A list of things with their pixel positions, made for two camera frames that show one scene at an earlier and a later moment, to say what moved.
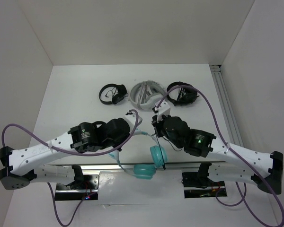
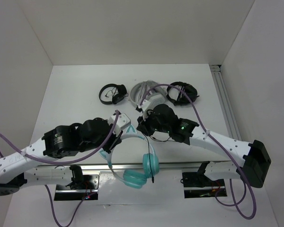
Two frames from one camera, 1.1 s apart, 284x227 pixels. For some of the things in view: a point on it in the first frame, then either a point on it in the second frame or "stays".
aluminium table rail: x=114 y=167 stays
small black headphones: x=118 y=97 stays
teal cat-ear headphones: x=158 y=158 to x=134 y=178
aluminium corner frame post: x=226 y=105 stays
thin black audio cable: x=163 y=163 to x=150 y=154
